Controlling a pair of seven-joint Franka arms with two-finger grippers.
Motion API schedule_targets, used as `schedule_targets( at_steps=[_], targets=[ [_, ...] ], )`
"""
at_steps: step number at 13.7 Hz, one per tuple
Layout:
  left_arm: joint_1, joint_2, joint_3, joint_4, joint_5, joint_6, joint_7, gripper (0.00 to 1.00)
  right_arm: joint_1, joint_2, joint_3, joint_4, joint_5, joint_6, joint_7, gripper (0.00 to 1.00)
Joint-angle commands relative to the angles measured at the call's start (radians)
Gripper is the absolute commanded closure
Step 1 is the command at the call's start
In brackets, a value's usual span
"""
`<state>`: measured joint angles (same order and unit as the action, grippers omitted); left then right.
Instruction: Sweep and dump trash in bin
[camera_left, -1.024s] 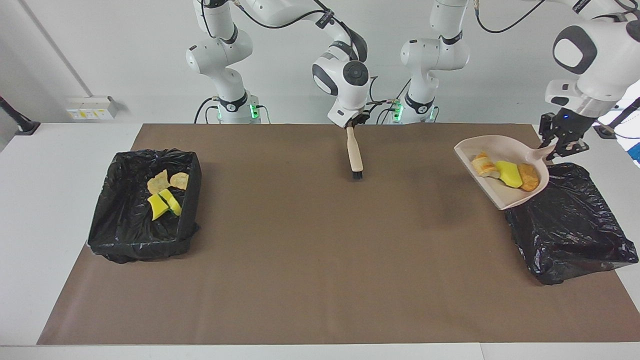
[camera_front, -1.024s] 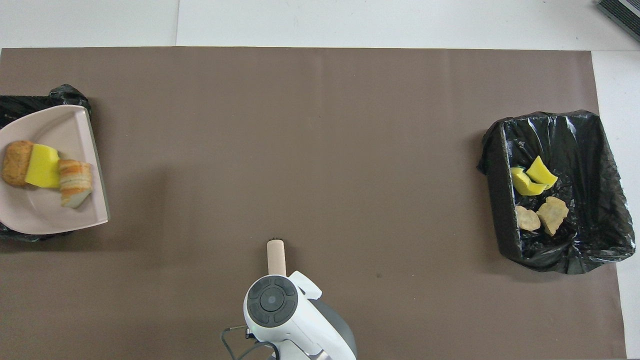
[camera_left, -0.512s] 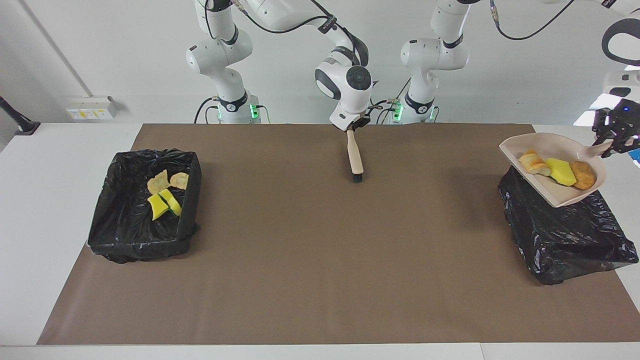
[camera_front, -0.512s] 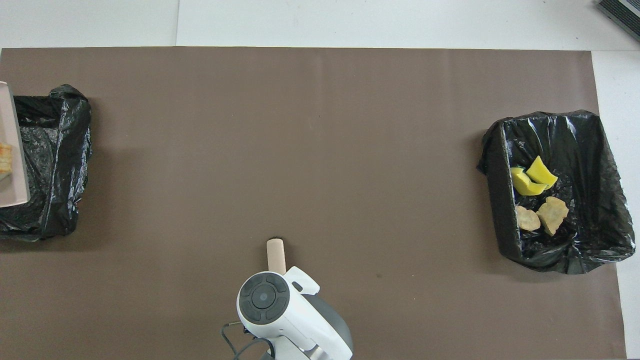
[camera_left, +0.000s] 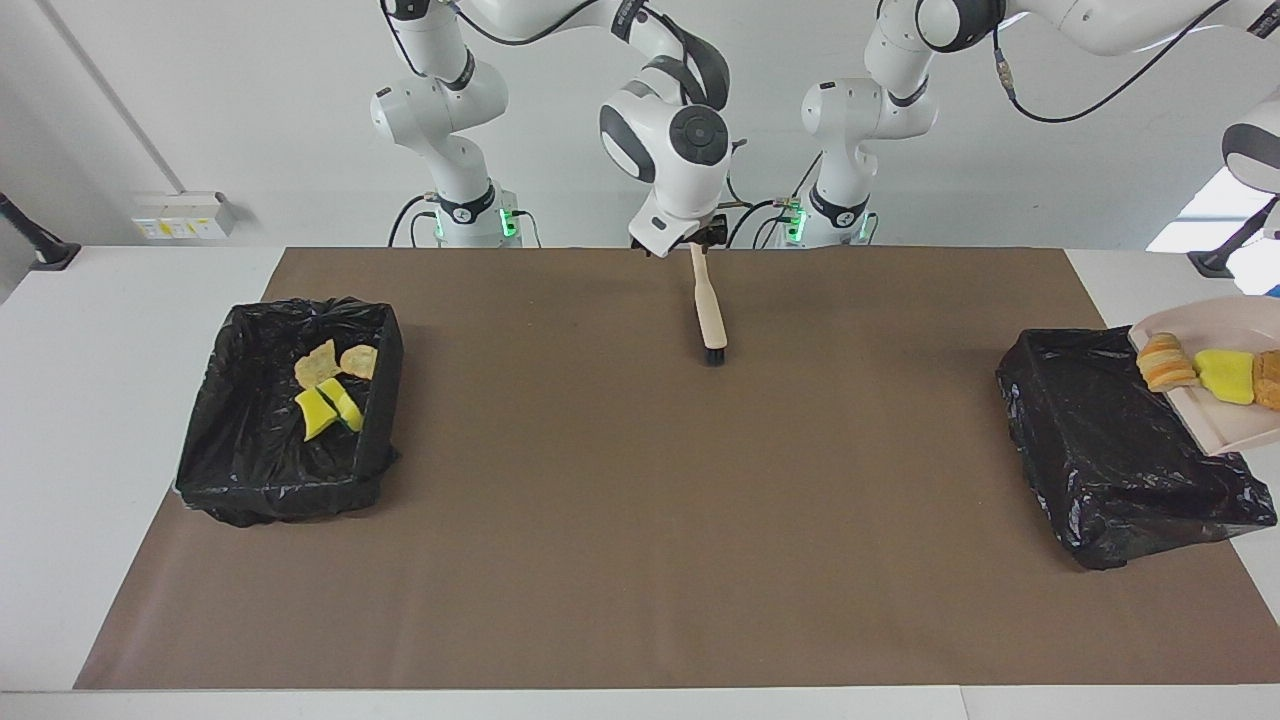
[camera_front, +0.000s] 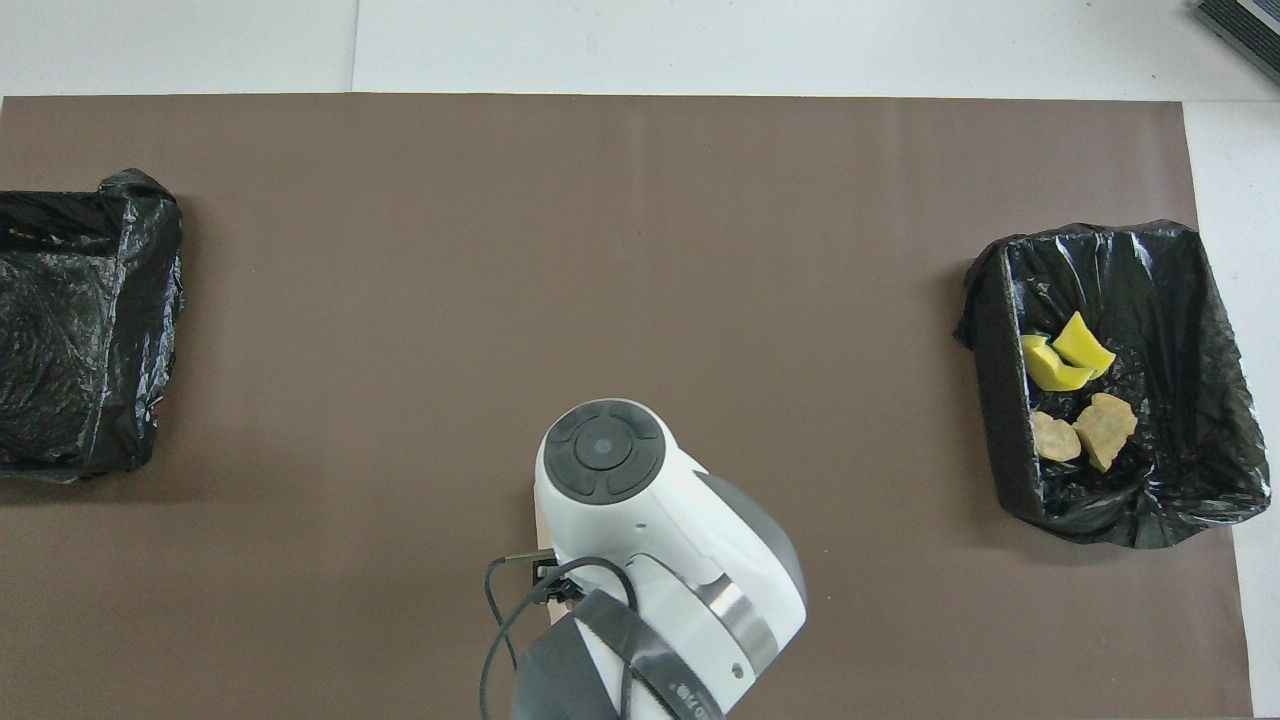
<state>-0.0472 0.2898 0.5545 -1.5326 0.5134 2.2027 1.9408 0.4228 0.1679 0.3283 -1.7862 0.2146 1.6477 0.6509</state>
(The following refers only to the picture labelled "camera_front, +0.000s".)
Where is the green topped yellow sponge scrap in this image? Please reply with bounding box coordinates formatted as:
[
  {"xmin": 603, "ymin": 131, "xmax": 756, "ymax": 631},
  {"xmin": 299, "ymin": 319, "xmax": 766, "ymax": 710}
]
[{"xmin": 1020, "ymin": 333, "xmax": 1097, "ymax": 393}]

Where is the black bag lined bin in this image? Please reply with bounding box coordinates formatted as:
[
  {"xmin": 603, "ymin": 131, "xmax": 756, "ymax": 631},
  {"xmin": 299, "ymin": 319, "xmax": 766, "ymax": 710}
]
[
  {"xmin": 952, "ymin": 220, "xmax": 1273, "ymax": 549},
  {"xmin": 0, "ymin": 167, "xmax": 186, "ymax": 485}
]

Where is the brown paper table mat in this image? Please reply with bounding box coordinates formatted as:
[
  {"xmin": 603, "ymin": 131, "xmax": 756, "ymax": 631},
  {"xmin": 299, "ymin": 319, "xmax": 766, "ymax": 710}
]
[{"xmin": 0, "ymin": 94, "xmax": 1256, "ymax": 720}]

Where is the plain yellow sponge piece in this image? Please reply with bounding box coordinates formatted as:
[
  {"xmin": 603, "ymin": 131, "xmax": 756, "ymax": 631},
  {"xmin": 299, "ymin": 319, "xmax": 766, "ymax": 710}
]
[{"xmin": 1053, "ymin": 311, "xmax": 1117, "ymax": 379}]

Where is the pale yellow piece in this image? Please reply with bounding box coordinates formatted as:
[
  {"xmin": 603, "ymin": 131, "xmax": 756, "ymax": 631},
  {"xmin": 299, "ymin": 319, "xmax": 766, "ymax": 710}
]
[
  {"xmin": 1030, "ymin": 410, "xmax": 1083, "ymax": 463},
  {"xmin": 1073, "ymin": 392, "xmax": 1139, "ymax": 473}
]

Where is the grey ribbed device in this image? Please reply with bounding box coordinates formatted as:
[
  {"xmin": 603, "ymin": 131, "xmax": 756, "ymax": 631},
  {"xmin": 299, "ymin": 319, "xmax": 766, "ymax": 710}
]
[{"xmin": 1190, "ymin": 0, "xmax": 1280, "ymax": 86}]

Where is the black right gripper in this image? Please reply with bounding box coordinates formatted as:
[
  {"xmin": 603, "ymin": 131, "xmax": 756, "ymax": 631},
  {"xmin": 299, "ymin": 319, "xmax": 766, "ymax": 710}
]
[{"xmin": 530, "ymin": 555, "xmax": 586, "ymax": 606}]

